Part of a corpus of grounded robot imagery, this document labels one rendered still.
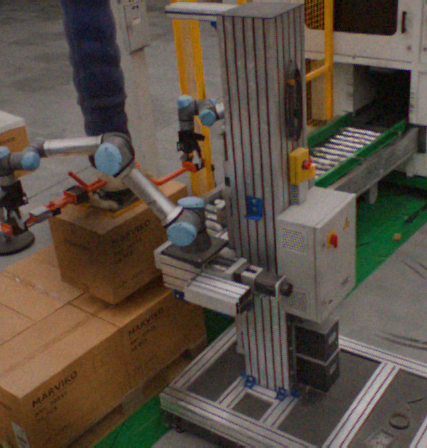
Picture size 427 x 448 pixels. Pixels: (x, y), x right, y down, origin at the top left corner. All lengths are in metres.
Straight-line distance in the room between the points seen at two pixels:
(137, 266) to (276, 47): 1.37
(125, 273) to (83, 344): 0.39
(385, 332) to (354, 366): 0.63
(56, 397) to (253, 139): 1.50
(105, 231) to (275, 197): 0.85
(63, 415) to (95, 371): 0.24
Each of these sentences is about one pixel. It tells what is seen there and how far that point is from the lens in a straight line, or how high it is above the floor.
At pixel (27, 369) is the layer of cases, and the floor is 0.54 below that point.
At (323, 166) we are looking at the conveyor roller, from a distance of 5.05.
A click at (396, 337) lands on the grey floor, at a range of 4.27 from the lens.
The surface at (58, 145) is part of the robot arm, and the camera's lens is 3.08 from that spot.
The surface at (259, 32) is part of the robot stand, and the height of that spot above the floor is 1.97.
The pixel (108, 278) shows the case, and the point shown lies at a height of 0.82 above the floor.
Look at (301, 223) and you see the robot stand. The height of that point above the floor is 1.23.
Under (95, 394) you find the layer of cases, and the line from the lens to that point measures 3.61.
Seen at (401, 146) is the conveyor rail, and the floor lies 0.54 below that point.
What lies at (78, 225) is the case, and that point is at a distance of 3.40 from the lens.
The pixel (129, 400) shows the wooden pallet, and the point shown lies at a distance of 3.81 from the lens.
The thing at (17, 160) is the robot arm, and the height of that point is 1.52.
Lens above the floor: 2.59
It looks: 28 degrees down
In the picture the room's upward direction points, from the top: 5 degrees counter-clockwise
